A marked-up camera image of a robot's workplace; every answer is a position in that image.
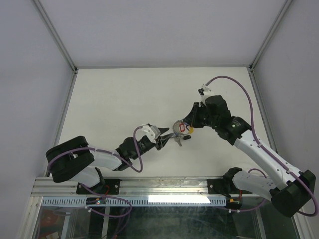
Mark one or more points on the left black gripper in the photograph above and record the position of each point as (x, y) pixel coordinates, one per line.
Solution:
(161, 141)

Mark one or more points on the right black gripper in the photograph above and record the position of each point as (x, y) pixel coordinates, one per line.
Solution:
(191, 119)

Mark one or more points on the keyring with yellow handle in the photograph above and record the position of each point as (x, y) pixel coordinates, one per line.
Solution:
(188, 129)

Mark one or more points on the red tagged key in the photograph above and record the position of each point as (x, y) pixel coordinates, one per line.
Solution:
(182, 127)

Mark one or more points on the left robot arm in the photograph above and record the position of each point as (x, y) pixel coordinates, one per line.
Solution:
(76, 160)

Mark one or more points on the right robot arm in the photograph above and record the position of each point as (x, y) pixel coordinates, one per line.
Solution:
(287, 187)

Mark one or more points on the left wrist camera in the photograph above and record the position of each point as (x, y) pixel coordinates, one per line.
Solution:
(151, 131)

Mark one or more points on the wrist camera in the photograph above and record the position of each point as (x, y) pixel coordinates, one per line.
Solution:
(205, 92)
(151, 131)

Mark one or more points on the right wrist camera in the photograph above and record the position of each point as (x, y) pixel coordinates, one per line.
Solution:
(205, 92)

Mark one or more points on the aluminium mounting rail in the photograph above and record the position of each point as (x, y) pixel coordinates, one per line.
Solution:
(132, 186)

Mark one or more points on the white slotted cable duct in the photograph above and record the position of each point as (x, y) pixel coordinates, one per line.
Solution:
(134, 201)

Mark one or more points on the right aluminium frame post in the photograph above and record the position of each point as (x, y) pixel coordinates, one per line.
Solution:
(271, 33)

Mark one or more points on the aluminium frame post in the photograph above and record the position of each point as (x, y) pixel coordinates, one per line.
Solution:
(54, 34)
(271, 33)

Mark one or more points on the left aluminium frame post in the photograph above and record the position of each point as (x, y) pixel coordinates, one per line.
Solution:
(54, 34)

